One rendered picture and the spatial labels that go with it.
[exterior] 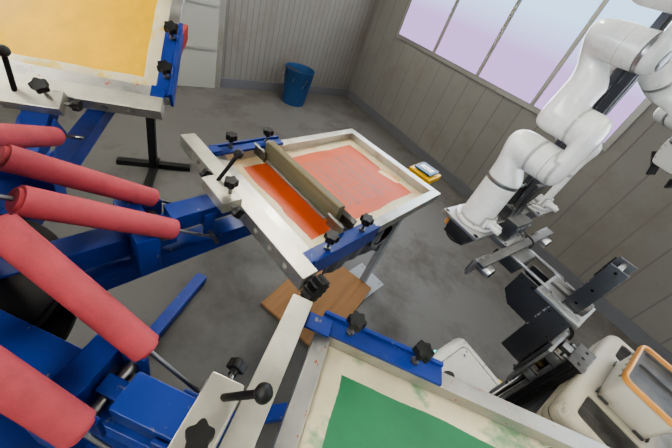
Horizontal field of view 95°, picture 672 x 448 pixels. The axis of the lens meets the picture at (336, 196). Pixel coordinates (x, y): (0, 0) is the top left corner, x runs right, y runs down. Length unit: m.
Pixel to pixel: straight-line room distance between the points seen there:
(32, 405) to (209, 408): 0.22
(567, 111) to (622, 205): 2.45
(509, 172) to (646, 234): 2.47
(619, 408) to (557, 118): 0.82
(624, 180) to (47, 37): 3.53
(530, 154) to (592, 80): 0.21
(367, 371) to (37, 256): 0.65
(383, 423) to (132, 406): 0.46
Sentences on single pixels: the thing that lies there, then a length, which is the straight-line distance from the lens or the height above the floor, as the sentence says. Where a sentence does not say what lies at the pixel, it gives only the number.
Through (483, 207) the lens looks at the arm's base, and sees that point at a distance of 1.03.
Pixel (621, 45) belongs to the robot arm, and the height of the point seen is 1.69.
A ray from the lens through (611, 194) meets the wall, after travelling 3.37.
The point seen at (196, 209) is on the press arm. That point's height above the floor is 1.04.
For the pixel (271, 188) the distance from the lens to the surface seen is 1.13.
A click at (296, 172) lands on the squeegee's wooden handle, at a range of 1.09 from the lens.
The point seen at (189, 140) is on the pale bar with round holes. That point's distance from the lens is 1.17.
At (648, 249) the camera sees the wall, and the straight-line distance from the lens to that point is 3.41.
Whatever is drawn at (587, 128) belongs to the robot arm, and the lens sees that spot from 0.95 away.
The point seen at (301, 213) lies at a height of 0.95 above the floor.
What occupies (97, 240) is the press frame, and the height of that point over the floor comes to 1.02.
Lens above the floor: 1.65
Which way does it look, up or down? 36 degrees down
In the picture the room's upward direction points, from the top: 21 degrees clockwise
